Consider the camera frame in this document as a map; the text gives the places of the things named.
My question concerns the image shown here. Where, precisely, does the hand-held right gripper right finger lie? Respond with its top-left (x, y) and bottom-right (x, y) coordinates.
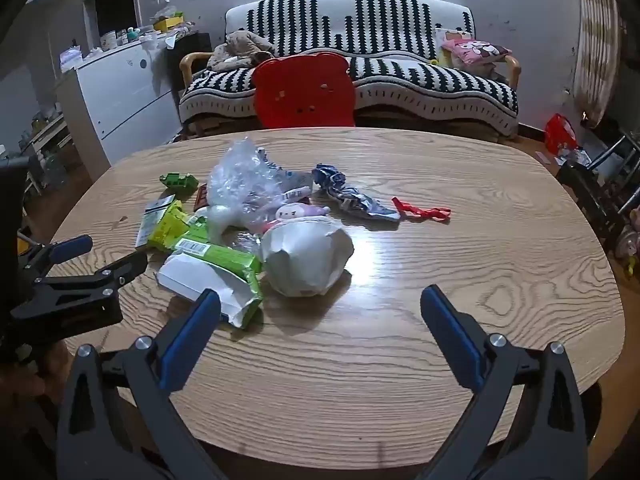
top-left (420, 284), bottom-right (591, 480)

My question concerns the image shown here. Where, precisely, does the white cabinet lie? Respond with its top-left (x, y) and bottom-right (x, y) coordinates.
top-left (55, 40), bottom-right (183, 166)

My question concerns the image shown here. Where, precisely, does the crumpled blue white wrapper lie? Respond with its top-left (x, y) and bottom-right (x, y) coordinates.
top-left (311, 163), bottom-right (402, 221)

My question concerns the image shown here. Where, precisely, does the black cabinet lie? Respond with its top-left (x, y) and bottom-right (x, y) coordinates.
top-left (165, 32), bottom-right (213, 92)

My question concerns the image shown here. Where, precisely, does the person's left hand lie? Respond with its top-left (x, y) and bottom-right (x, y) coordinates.
top-left (0, 342), bottom-right (73, 411)

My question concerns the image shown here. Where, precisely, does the beige plush toy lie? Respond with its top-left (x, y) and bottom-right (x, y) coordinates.
top-left (206, 30), bottom-right (276, 72)

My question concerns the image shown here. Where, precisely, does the white yellow cushion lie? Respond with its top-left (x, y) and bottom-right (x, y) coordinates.
top-left (435, 27), bottom-right (476, 63)

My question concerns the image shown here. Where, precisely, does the cluttered storage shelf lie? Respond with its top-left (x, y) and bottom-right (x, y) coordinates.
top-left (17, 110), bottom-right (72, 196)

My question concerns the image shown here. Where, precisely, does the black white striped sofa cover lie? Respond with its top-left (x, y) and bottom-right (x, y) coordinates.
top-left (179, 0), bottom-right (520, 136)

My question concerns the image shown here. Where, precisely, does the lime green packet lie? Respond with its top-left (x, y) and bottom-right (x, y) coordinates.
top-left (147, 200), bottom-right (208, 253)

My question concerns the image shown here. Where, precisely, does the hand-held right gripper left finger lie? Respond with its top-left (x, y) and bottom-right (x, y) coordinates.
top-left (56, 287), bottom-right (226, 480)

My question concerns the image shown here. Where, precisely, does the crumpled white paper bag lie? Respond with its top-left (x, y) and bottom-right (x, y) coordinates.
top-left (261, 217), bottom-right (355, 297)

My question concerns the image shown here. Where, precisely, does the wooden frame sofa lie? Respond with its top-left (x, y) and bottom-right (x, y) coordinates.
top-left (179, 0), bottom-right (522, 141)

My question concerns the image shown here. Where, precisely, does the red bag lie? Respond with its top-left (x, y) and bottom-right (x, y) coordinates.
top-left (544, 114), bottom-right (579, 157)

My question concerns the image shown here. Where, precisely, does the pink cartoon cushion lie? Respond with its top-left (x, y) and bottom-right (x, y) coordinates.
top-left (442, 38), bottom-right (513, 67)

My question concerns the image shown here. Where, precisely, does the group of small bottles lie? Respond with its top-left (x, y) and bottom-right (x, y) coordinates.
top-left (97, 25), bottom-right (151, 52)

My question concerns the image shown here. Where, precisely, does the green white card packet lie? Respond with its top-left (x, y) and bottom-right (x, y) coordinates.
top-left (135, 195), bottom-right (183, 249)

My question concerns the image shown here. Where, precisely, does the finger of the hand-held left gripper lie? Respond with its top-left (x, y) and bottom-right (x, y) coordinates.
top-left (9, 250), bottom-right (149, 333)
top-left (17, 234), bottom-right (94, 281)

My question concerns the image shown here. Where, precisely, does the black metal chair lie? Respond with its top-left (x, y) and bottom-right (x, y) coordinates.
top-left (555, 130), bottom-right (640, 253)

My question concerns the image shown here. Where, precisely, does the red plastic chair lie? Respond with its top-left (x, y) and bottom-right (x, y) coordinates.
top-left (251, 52), bottom-right (357, 129)

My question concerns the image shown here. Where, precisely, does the clear plastic bag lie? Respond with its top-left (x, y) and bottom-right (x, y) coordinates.
top-left (206, 137), bottom-right (315, 221)

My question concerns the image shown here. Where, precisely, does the green toy car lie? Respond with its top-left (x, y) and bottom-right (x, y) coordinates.
top-left (159, 172), bottom-right (199, 194)

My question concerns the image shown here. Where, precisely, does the beige patterned curtain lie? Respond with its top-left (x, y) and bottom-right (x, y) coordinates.
top-left (572, 0), bottom-right (627, 128)

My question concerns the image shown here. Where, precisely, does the red ribbon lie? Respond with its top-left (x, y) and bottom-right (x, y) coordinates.
top-left (391, 196), bottom-right (452, 222)

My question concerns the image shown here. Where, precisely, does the green white snack packet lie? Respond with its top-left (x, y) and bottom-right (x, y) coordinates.
top-left (157, 237), bottom-right (264, 331)

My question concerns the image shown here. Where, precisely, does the pink white small toy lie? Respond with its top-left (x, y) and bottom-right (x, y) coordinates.
top-left (260, 201), bottom-right (331, 234)

